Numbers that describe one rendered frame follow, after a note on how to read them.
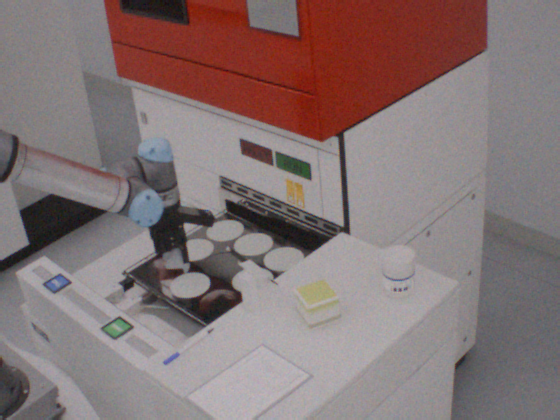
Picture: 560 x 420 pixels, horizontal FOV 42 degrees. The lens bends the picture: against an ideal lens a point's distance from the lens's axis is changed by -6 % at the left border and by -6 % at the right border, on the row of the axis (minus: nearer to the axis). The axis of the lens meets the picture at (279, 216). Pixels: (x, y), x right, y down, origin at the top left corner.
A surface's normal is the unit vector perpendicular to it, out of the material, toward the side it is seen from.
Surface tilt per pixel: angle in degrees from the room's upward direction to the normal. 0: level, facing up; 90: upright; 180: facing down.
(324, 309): 90
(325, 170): 90
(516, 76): 90
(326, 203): 90
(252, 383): 0
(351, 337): 0
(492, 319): 0
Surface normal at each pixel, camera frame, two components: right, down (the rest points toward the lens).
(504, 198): -0.69, 0.44
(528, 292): -0.10, -0.84
